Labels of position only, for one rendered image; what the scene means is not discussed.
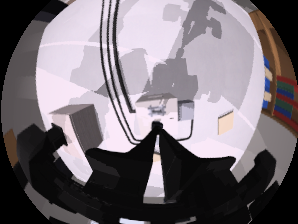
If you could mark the beige flat box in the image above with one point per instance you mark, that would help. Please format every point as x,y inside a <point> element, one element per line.
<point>157,161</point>

